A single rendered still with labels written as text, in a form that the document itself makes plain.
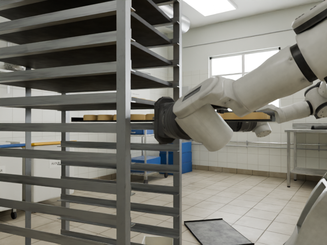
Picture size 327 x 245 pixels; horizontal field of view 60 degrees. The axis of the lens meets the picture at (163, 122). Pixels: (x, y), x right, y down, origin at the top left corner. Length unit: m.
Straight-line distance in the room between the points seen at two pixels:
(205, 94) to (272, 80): 0.11
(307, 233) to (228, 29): 5.35
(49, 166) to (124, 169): 2.66
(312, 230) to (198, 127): 0.50
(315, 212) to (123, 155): 0.54
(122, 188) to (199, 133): 0.34
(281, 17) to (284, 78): 5.31
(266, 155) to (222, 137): 4.99
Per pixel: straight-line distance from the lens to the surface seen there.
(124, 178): 0.81
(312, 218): 0.91
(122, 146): 0.80
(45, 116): 4.16
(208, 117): 0.54
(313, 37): 0.48
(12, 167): 3.21
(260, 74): 0.49
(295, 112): 1.30
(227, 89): 0.51
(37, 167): 3.36
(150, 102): 0.98
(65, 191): 1.56
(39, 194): 3.43
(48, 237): 1.07
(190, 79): 6.15
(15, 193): 3.27
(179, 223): 1.28
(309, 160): 5.43
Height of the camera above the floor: 0.97
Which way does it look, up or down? level
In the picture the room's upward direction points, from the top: straight up
